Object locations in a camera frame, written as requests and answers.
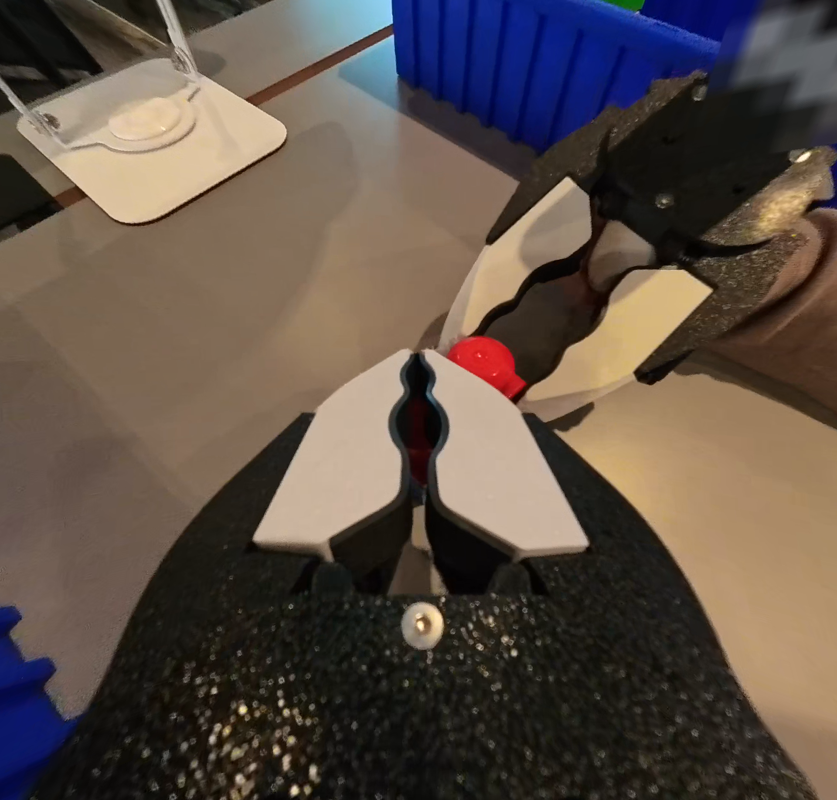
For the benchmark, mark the red mega block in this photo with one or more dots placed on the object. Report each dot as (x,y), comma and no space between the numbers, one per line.
(480,359)

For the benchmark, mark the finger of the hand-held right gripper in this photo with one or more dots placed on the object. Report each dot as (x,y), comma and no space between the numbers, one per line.
(529,244)
(647,316)

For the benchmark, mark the white stand base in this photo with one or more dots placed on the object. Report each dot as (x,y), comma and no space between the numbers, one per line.
(196,153)

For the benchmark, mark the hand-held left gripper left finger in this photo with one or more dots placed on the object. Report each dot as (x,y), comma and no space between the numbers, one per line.
(327,480)

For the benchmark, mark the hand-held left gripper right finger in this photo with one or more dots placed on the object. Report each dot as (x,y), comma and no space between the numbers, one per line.
(503,486)

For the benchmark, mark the blue plastic bin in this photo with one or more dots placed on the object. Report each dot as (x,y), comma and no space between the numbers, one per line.
(23,715)
(490,42)

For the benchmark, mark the clear acrylic sign holder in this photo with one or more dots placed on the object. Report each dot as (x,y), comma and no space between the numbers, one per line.
(173,42)

